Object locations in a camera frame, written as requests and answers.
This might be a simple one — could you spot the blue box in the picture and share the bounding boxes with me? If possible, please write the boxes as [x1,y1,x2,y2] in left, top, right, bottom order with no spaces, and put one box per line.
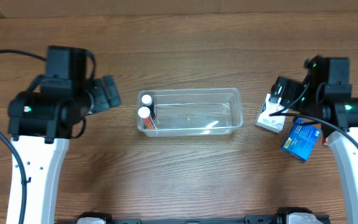
[280,118,322,162]

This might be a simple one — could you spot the black bottle white cap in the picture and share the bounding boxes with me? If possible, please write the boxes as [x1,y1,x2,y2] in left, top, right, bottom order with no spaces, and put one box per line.
[141,95,156,119]

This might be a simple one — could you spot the white box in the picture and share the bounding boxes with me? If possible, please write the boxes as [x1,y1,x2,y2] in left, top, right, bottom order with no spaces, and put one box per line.
[255,93,285,133]

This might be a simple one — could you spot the orange bottle white cap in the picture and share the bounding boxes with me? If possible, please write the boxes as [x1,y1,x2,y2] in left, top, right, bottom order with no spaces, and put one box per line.
[137,106,157,129]

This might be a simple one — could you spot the red box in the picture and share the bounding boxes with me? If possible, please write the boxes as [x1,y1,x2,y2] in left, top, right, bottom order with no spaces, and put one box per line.
[322,138,328,146]

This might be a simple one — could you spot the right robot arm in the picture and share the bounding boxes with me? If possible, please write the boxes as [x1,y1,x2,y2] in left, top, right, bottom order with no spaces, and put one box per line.
[269,55,358,223]

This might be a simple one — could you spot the clear plastic container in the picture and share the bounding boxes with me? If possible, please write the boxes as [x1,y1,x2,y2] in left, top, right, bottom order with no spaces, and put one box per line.
[137,88,244,137]

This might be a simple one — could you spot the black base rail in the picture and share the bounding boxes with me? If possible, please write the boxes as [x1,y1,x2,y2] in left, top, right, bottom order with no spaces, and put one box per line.
[54,207,331,224]

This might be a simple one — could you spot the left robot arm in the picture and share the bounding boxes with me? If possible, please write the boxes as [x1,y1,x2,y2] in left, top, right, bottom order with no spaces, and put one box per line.
[7,46,121,223]

